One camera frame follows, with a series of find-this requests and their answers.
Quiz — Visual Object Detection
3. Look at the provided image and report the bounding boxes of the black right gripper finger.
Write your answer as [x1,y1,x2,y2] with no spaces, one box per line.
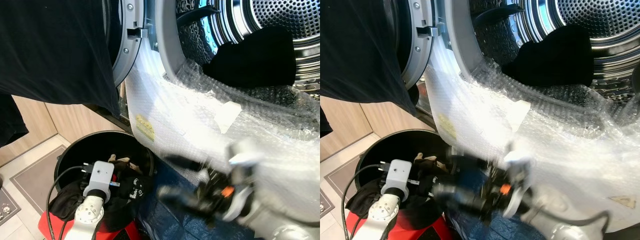
[432,181,481,207]
[447,154,496,173]
[156,185,203,208]
[162,154,213,173]

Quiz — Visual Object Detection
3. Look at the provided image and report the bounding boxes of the clear bubble wrap sheet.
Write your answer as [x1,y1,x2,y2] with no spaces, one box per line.
[424,42,640,231]
[124,42,321,223]

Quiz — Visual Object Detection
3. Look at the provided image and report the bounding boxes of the yellow label sticker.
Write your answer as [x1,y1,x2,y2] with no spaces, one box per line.
[135,114,156,142]
[438,114,458,141]

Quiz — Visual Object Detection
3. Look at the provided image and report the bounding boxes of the black round laundry basket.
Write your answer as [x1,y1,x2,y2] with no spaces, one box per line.
[53,130,156,213]
[354,129,453,211]

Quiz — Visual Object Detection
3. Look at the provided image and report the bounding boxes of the white tape piece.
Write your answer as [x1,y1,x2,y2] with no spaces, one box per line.
[505,100,532,132]
[214,101,244,134]

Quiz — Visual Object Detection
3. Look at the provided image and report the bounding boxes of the red stool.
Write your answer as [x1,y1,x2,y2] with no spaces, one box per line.
[38,210,142,240]
[345,210,446,240]

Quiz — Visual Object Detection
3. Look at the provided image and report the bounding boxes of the grey patterned floor mat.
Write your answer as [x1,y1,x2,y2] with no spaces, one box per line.
[320,190,335,218]
[0,187,22,227]

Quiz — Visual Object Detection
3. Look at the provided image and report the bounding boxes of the plain black garment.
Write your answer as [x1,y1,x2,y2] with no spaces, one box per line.
[501,24,596,88]
[202,26,298,90]

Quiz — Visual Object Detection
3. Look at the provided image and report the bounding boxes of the grey washer door seal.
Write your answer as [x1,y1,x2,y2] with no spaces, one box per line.
[154,0,211,85]
[444,0,501,81]

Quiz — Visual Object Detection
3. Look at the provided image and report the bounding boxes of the brown triangular tape piece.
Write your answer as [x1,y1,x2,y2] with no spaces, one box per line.
[608,195,637,209]

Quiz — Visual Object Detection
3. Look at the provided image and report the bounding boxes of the grey washer door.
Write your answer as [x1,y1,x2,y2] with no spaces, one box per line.
[102,0,151,89]

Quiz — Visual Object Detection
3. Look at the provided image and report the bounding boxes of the black drum paddle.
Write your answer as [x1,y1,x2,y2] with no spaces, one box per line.
[176,5,221,28]
[472,4,523,28]

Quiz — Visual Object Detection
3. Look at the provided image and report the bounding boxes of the black hanging garment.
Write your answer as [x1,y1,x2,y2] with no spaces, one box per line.
[320,0,418,138]
[0,0,121,148]

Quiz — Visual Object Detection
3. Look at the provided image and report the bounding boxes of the steel washer drum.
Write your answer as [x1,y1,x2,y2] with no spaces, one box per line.
[175,0,321,96]
[467,0,640,96]

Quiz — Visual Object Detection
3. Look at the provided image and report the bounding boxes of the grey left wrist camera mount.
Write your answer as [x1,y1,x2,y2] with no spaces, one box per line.
[380,159,414,197]
[82,160,117,202]

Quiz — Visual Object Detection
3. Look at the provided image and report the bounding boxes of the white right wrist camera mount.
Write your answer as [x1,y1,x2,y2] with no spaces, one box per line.
[500,142,535,219]
[222,139,267,222]

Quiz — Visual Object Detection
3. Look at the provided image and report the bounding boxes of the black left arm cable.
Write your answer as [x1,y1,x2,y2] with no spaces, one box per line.
[341,162,386,240]
[46,165,87,240]

